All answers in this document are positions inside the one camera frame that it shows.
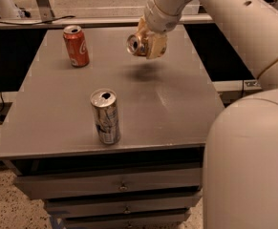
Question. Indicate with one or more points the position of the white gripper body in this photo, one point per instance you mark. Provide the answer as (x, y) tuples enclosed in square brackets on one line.
[(159, 20)]

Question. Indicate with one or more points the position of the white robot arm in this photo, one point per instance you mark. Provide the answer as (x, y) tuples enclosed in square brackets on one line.
[(240, 165)]

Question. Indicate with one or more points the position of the gold orange soda can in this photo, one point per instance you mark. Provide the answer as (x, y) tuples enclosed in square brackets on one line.
[(135, 47)]

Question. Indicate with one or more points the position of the metal frame post left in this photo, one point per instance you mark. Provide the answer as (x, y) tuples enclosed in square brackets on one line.
[(45, 10)]

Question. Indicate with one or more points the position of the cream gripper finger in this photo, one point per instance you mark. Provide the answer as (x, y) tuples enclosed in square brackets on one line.
[(156, 45), (143, 32)]

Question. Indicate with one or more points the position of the silver energy drink can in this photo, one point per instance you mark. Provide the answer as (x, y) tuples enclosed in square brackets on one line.
[(105, 109)]

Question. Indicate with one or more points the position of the red cola can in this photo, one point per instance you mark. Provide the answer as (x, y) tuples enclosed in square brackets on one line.
[(76, 45)]

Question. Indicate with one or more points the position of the grey drawer cabinet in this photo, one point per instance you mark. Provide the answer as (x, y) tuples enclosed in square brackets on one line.
[(116, 144)]

